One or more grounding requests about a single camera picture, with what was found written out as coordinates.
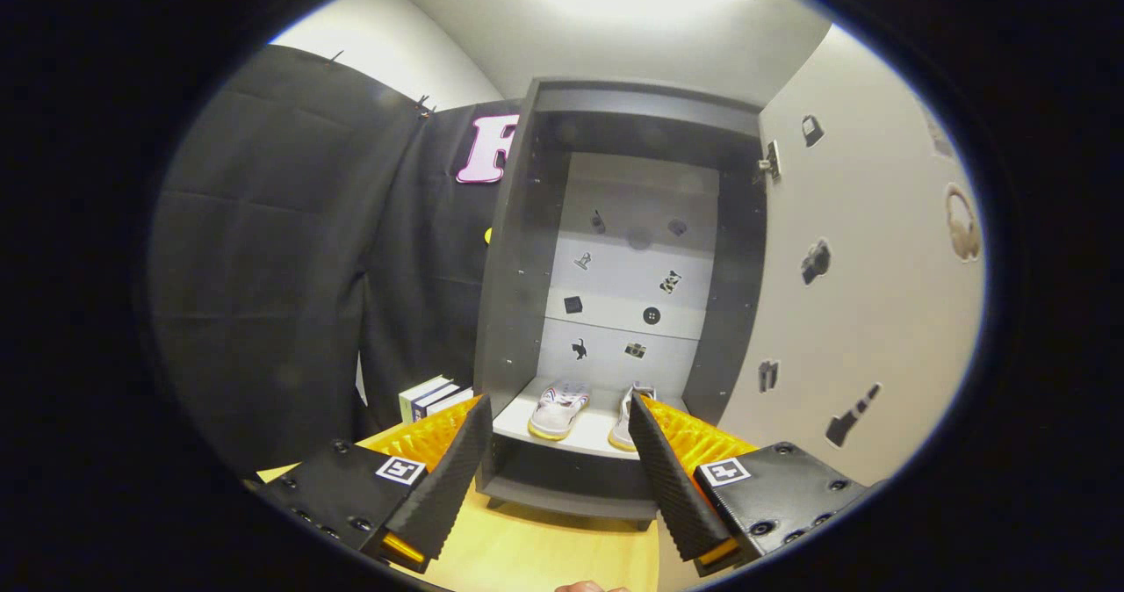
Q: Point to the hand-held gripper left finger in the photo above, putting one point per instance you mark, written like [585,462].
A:
[452,487]

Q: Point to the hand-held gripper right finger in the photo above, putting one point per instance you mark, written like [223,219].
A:
[672,487]

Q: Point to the white canvas shoe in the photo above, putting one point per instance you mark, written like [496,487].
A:
[558,412]
[625,425]

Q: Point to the grey shoe cabinet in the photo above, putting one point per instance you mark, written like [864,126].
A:
[518,311]

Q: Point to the beige shoe cabinet door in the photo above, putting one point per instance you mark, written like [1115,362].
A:
[878,311]

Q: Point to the metal door hinge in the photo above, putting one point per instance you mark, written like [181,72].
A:
[771,163]

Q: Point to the blue spine book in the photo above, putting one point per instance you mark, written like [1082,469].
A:
[436,396]

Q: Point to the green spine book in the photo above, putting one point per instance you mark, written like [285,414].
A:
[415,400]

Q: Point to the black backdrop cloth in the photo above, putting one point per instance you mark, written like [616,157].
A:
[263,267]

